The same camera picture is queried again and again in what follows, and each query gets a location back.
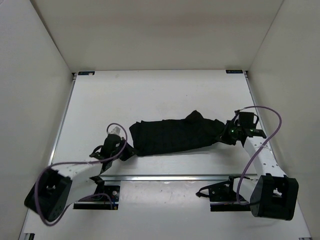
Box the black pleated skirt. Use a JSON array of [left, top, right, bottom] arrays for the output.
[[129, 110, 225, 157]]

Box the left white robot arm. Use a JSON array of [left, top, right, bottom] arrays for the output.
[[24, 133, 137, 225]]

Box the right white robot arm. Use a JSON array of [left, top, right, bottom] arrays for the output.
[[220, 110, 299, 221]]

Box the right blue corner label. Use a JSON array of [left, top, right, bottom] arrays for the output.
[[225, 69, 244, 74]]

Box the blue corner label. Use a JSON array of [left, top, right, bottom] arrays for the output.
[[78, 71, 95, 76], [225, 69, 244, 74]]

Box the left blue corner label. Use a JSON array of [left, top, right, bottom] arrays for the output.
[[78, 71, 95, 76]]

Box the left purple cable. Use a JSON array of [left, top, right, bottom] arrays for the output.
[[34, 122, 129, 227]]

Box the front aluminium table rail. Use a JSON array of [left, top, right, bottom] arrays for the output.
[[101, 175, 228, 182]]

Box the aluminium table rail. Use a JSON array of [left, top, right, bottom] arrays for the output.
[[48, 72, 78, 166], [101, 175, 228, 182]]

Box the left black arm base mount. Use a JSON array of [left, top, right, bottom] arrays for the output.
[[73, 181, 121, 211]]

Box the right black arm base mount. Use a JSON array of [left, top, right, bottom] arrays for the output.
[[195, 175, 251, 212]]

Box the left aluminium table rail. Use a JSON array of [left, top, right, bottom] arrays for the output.
[[48, 72, 78, 166]]

